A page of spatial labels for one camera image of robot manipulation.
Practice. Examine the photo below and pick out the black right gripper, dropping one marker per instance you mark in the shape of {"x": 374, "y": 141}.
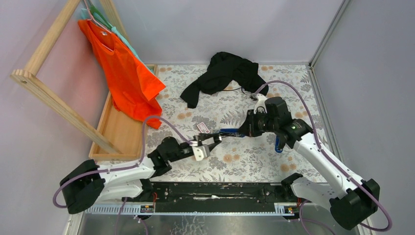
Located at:
{"x": 248, "y": 129}

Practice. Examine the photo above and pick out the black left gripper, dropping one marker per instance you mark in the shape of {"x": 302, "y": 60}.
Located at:
{"x": 202, "y": 136}

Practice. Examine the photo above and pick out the blue stapler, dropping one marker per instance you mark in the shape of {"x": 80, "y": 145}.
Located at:
{"x": 277, "y": 149}
{"x": 228, "y": 132}

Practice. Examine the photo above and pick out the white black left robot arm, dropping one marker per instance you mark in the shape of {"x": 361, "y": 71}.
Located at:
{"x": 90, "y": 183}

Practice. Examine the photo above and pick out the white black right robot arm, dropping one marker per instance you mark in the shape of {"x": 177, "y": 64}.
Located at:
{"x": 349, "y": 198}

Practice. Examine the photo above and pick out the floral tablecloth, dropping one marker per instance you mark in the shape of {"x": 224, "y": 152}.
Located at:
{"x": 235, "y": 159}

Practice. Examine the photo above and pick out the black crumpled garment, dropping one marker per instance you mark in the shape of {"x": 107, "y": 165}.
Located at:
{"x": 224, "y": 68}

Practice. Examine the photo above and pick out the wooden tray base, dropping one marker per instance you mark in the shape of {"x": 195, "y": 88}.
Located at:
{"x": 122, "y": 131}

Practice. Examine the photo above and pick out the orange t-shirt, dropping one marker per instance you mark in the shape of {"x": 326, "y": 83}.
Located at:
{"x": 133, "y": 86}

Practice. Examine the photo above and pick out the pink clothes hanger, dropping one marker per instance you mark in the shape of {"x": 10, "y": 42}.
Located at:
{"x": 97, "y": 22}

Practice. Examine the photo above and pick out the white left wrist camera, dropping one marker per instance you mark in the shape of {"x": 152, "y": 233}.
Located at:
{"x": 201, "y": 152}

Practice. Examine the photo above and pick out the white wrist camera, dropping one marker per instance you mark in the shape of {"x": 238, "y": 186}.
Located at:
{"x": 201, "y": 152}
{"x": 260, "y": 107}

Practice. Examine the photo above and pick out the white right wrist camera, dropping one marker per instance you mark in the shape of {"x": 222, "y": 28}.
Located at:
{"x": 260, "y": 107}

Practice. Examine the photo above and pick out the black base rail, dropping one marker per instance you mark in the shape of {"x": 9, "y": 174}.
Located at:
{"x": 190, "y": 197}

